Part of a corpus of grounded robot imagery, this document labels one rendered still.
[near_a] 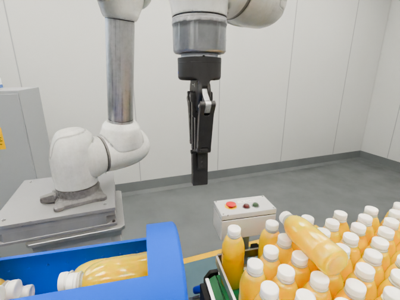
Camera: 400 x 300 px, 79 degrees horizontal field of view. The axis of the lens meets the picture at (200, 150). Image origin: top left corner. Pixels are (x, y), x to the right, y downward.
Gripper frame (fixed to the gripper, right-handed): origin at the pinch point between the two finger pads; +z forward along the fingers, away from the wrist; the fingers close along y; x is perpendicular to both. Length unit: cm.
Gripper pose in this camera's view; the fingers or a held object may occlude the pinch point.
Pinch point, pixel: (199, 167)
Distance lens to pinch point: 47.5
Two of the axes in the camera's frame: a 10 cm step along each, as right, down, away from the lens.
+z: 0.0, 9.5, 3.0
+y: -2.2, -2.9, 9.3
